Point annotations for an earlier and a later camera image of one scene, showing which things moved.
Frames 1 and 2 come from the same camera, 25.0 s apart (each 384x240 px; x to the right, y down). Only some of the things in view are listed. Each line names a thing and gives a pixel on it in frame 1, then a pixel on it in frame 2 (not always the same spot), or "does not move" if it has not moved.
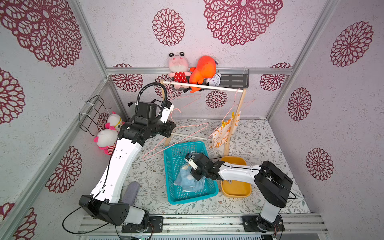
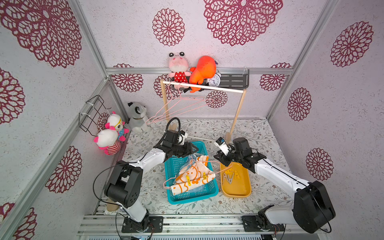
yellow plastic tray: [232, 188] does not move
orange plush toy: [205, 69] does not move
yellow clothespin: [223, 123] to [188, 180]
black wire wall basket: [94, 116] does not move
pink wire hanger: [148, 154] to [181, 98]
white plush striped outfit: [106, 140] does not move
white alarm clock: [215, 81] does not move
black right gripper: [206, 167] to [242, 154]
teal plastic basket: [174, 159] does not move
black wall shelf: [236, 81] does not move
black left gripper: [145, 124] to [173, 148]
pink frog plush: [179, 64] does not move
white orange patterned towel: [220, 136] to [194, 175]
